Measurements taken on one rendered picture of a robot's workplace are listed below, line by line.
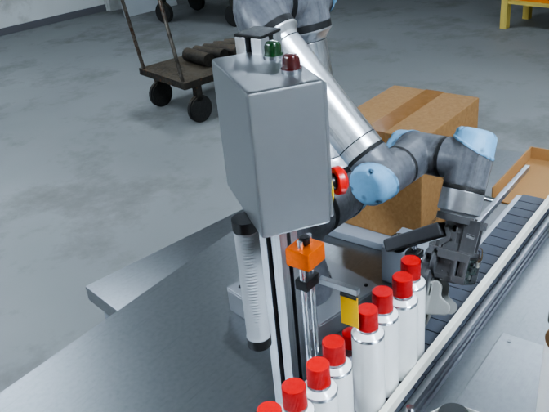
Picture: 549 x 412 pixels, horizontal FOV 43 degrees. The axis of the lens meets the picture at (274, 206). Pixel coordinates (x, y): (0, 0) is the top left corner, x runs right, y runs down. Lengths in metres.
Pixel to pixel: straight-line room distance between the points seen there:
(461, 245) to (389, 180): 0.18
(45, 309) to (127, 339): 1.74
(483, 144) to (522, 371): 0.40
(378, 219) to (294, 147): 0.90
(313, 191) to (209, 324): 0.69
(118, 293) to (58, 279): 1.76
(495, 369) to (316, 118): 0.64
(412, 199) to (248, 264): 0.76
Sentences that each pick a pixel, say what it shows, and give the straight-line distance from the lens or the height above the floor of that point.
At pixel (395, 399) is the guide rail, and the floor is 0.92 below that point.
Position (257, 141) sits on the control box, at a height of 1.42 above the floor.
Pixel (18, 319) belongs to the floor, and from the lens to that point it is 3.21.
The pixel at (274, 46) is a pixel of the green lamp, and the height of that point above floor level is 1.49.
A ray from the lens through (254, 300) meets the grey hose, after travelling 0.97.
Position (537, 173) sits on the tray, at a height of 0.83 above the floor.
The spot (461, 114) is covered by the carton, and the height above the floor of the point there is 1.11.
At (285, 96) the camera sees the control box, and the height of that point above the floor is 1.46.
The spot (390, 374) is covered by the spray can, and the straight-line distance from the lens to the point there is 1.18.
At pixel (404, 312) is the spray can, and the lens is 1.15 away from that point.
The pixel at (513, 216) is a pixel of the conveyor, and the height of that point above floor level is 0.88.
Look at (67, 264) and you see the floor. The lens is 3.50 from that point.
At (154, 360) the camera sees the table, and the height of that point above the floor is 0.83.
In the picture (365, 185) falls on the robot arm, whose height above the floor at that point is 1.20.
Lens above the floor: 1.72
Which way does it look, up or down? 28 degrees down
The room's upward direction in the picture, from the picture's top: 6 degrees counter-clockwise
